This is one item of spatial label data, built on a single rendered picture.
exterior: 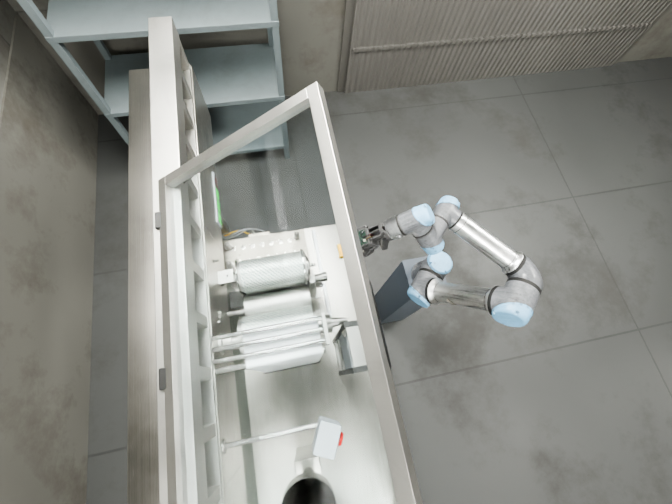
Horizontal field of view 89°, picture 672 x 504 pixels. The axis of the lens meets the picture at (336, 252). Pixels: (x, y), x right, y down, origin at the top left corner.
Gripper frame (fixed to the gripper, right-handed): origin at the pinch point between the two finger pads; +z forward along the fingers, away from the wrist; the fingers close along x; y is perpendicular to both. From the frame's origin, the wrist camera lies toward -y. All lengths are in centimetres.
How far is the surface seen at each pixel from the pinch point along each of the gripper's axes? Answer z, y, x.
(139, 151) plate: 47, 53, -48
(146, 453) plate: 46, 53, 53
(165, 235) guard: 19, 61, -1
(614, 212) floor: -121, -276, -42
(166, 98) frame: 20, 58, -50
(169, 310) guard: 19, 61, 20
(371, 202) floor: 44, -137, -86
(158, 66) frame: 21, 60, -64
